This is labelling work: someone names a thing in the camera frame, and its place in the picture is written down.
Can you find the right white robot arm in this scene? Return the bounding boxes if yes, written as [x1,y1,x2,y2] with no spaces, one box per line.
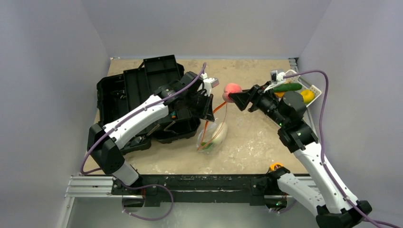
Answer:
[222,83,372,228]

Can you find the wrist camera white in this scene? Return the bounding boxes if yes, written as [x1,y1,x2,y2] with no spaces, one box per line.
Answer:
[264,70,286,93]
[199,73,219,96]

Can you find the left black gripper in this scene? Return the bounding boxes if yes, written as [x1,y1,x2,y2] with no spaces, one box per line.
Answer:
[184,91,214,122]

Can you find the pink peach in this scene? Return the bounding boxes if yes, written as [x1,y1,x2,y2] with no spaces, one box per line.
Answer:
[222,83,242,103]

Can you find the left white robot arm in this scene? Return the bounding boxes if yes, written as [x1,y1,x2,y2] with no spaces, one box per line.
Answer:
[85,71,219,194]

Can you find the orange carrot pieces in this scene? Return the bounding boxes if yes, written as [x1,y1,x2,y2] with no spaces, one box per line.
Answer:
[274,92,285,98]

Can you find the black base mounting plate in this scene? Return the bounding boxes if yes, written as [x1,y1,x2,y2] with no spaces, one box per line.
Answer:
[111,174,293,209]

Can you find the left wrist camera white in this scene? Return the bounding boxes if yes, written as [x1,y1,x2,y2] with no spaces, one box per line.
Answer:
[199,73,219,96]

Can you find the clear zip bag orange zipper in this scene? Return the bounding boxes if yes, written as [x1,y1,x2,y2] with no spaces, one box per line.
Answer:
[196,102,228,154]

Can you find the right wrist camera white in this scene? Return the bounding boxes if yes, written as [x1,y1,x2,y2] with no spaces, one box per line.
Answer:
[264,70,286,93]

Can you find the aluminium frame rail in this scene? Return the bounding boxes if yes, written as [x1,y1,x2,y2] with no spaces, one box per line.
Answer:
[64,174,318,199]

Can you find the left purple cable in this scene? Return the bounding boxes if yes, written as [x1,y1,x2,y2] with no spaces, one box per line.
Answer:
[80,62,208,221]

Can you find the black toolbox tray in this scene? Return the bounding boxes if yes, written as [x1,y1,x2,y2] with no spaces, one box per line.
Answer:
[124,55,184,110]

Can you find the yellow orange fruit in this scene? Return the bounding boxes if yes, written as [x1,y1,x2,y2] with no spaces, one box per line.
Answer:
[300,90,315,105]

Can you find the green cucumber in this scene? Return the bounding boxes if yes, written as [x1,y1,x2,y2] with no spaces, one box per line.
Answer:
[273,83,302,93]

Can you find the orange emergency button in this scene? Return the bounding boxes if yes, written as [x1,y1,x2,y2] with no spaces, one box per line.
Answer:
[269,162,283,172]

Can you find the black plastic toolbox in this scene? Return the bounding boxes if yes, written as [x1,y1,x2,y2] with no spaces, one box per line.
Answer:
[96,72,201,155]

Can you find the white plastic basket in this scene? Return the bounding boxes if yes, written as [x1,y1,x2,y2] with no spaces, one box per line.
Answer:
[261,69,322,126]

